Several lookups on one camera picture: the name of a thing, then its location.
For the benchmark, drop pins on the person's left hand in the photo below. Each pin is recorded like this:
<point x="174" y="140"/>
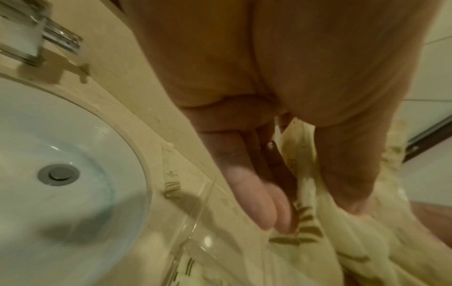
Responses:
<point x="282" y="69"/>

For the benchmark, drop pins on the person's right hand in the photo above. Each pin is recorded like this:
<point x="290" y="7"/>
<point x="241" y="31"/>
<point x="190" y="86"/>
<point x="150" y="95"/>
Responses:
<point x="436" y="220"/>

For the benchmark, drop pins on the bundle of cream toiletry packets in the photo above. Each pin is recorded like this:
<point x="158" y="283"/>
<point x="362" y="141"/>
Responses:
<point x="353" y="245"/>

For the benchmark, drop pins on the long cream striped toiletry packet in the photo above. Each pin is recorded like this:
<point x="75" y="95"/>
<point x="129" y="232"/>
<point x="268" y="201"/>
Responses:
<point x="171" y="173"/>

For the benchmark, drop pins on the clear plastic tray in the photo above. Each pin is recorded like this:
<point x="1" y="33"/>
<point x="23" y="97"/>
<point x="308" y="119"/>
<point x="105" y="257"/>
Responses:
<point x="219" y="245"/>

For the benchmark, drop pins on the small cream toiletry packet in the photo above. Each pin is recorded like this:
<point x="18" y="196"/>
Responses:
<point x="197" y="275"/>

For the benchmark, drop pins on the dark wood framed mirror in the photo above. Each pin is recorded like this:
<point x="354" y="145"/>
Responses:
<point x="430" y="134"/>

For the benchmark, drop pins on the white oval sink basin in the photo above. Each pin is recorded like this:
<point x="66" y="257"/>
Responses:
<point x="53" y="125"/>

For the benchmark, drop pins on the metal sink drain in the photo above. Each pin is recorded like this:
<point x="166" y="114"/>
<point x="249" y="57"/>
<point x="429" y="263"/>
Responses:
<point x="58" y="174"/>

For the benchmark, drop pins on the chrome square faucet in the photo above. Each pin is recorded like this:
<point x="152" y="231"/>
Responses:
<point x="24" y="36"/>

